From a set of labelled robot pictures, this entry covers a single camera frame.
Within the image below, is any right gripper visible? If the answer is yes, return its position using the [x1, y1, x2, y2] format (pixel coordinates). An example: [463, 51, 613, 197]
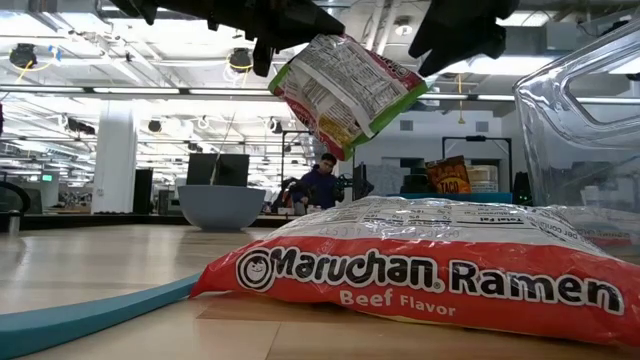
[408, 0, 521, 79]

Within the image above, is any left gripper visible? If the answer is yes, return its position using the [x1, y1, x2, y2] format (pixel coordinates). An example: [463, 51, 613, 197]
[107, 0, 346, 51]

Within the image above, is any lime chili shrimp ramen packet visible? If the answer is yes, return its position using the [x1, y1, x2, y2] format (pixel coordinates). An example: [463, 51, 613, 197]
[268, 33, 430, 162]

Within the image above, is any yellow lid spice jar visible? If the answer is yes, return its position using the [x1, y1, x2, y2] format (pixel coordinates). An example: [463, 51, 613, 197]
[425, 155, 473, 195]

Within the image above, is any clear plastic container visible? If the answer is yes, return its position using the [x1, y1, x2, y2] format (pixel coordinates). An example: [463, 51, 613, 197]
[513, 19, 640, 266]

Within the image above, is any blue round bowl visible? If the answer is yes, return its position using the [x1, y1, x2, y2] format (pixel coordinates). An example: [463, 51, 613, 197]
[177, 184, 267, 232]

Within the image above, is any beef flavor ramen packet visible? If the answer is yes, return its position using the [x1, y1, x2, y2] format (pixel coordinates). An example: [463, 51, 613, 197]
[191, 195, 640, 350]

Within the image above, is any teal plastic spoon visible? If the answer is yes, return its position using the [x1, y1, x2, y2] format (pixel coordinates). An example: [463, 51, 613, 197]
[0, 272, 202, 360]

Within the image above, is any dark blue rectangular bin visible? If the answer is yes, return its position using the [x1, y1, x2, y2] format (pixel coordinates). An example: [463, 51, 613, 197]
[387, 192, 516, 204]

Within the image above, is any dark computer monitor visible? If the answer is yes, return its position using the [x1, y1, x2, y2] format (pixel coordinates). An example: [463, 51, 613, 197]
[186, 153, 250, 187]

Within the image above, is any person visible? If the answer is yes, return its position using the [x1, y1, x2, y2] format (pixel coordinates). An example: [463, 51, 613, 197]
[298, 152, 346, 211]

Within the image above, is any white column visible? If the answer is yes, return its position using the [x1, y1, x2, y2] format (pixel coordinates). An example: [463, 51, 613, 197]
[91, 99, 138, 215]

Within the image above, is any black upright cabinet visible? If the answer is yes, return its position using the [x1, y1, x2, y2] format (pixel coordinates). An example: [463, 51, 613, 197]
[132, 168, 154, 215]

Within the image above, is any yellow hanging cord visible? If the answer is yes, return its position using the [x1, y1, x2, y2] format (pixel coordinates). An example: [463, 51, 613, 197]
[456, 74, 466, 126]

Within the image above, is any black curved cable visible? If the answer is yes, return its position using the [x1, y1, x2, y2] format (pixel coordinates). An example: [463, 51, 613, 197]
[0, 180, 32, 234]

